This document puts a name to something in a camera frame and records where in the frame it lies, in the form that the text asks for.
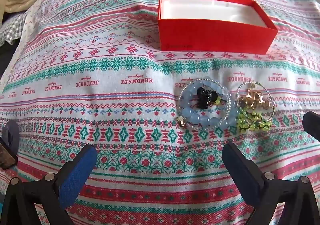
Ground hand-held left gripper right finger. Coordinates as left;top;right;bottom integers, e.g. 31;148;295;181
222;142;320;225

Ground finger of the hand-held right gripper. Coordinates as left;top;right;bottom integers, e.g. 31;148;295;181
302;111;320;141

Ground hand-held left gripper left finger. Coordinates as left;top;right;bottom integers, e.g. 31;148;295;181
4;144;98;225

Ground pale blue bead bracelet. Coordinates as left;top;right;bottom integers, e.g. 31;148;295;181
181;83;237;131

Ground gold hoop earrings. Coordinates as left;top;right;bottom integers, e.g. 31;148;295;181
238;85;272;111

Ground black hair claw clip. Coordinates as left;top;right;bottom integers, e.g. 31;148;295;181
196;87;218;109

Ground red cardboard box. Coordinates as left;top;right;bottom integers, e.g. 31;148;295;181
157;0;279;55

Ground dark device with grey disc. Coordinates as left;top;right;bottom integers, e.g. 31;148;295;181
0;119;20;169

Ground red green patterned cloth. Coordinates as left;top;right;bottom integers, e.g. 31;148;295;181
0;0;320;225

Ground grey gingham cloth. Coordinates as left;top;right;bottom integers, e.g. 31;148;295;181
0;12;31;44

